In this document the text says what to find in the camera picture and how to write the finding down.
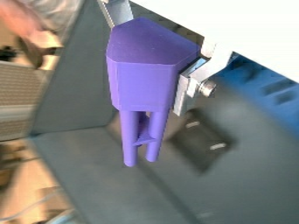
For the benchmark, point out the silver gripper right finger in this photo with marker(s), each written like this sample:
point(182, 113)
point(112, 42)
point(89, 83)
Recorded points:
point(194, 79)

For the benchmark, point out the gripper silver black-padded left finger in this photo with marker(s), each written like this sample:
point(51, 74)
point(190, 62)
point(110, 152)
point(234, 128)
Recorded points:
point(117, 11)

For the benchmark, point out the purple three prong object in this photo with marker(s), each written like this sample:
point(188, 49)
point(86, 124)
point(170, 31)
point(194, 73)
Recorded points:
point(146, 57)

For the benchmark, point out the blue foam shape board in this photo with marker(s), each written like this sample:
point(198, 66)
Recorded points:
point(273, 92)

